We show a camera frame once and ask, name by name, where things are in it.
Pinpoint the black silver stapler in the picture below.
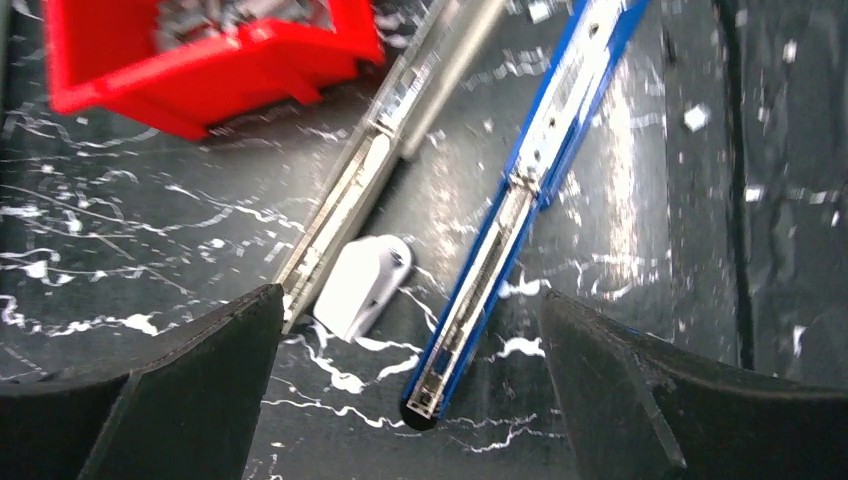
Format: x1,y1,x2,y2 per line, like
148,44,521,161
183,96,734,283
276,0,505,332

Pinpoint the pile of staple strips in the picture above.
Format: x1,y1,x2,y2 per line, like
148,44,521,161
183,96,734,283
153,0,335,51

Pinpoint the blue stapler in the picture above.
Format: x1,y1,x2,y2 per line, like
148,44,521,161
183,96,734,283
399,0,649,431

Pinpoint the red plastic bin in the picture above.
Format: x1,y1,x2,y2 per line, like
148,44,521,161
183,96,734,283
42,0,385,140

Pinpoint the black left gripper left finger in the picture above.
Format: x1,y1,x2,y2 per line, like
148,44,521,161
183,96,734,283
1,284,284,479

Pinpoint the loose staple strip on mat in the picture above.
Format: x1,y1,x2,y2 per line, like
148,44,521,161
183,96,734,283
683,103,711,132

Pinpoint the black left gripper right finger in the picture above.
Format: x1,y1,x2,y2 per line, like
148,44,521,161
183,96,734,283
538,290,847,479

